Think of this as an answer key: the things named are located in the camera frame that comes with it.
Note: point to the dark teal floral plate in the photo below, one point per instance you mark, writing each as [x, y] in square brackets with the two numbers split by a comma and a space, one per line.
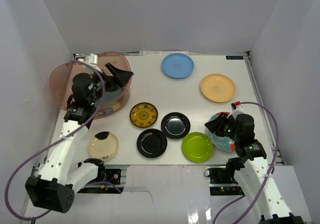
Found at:
[111, 96]

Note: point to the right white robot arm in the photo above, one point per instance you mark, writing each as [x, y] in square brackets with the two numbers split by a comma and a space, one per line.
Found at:
[251, 170]

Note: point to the pink translucent plastic bin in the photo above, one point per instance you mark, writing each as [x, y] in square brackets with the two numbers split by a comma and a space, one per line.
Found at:
[61, 75]

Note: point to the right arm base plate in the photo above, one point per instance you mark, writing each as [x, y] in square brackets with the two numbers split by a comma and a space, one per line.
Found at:
[221, 184]

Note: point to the cream plate with ink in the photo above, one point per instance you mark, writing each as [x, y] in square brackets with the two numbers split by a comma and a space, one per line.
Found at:
[103, 146]

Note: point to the red and teal flower plate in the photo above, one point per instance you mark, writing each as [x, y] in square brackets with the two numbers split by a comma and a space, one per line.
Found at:
[223, 143]

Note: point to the glossy black plate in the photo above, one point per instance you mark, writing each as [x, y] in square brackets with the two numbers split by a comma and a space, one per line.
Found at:
[151, 143]
[175, 125]

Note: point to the glossy black plate lower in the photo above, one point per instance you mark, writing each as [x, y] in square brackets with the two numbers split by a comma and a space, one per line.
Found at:
[151, 143]

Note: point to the blue table label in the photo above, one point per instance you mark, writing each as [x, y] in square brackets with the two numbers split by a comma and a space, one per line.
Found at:
[234, 57]

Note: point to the yellow patterned brown plate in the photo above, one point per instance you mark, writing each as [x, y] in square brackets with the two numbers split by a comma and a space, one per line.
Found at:
[143, 115]

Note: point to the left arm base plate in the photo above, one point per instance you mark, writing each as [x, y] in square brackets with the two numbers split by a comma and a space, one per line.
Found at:
[112, 176]

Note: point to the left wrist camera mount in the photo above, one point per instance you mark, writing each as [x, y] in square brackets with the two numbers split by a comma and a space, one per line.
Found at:
[92, 60]

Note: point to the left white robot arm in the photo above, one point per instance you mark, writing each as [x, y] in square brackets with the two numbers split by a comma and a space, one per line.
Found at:
[54, 187]

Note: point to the papers at table back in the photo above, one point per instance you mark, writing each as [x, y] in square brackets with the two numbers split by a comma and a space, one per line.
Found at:
[161, 53]

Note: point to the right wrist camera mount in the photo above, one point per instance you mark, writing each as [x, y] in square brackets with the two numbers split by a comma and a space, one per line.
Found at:
[236, 109]

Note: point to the glossy black plate upper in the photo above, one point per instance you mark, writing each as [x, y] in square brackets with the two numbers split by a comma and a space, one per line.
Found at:
[175, 125]

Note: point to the peach orange plate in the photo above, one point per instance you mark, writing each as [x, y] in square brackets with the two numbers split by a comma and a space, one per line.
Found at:
[218, 88]

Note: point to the lime green plate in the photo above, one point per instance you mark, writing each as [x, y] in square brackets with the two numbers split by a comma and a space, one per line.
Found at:
[197, 147]

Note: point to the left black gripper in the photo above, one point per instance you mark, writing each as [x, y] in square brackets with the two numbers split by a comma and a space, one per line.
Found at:
[107, 79]

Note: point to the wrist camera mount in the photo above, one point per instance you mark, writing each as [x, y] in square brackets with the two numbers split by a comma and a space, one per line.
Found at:
[92, 60]
[236, 109]

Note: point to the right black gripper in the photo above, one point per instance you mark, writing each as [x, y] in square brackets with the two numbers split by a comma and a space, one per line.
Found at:
[216, 125]

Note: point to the light blue plate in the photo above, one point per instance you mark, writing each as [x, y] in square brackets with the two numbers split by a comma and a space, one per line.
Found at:
[177, 65]

